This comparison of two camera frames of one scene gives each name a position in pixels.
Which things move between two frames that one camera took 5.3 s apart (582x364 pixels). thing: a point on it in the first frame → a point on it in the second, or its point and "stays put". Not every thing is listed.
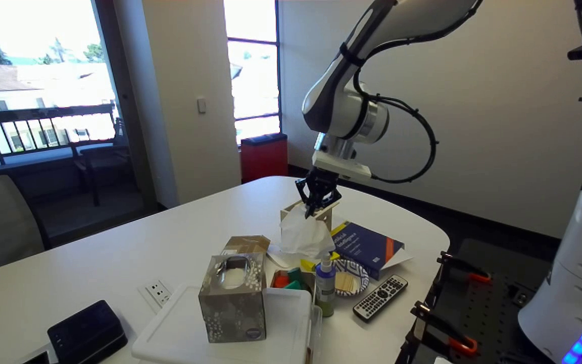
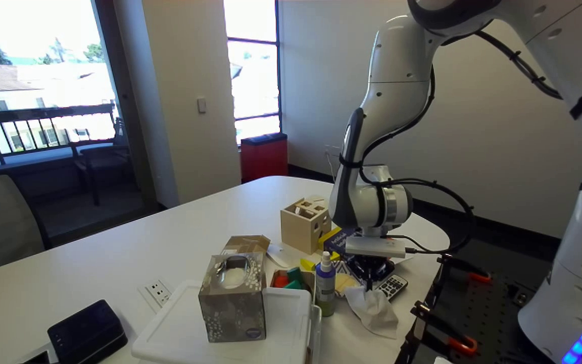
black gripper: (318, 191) → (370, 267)
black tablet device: (86, 336) stays put
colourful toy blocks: (295, 277) stays put
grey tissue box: (234, 291) stays put
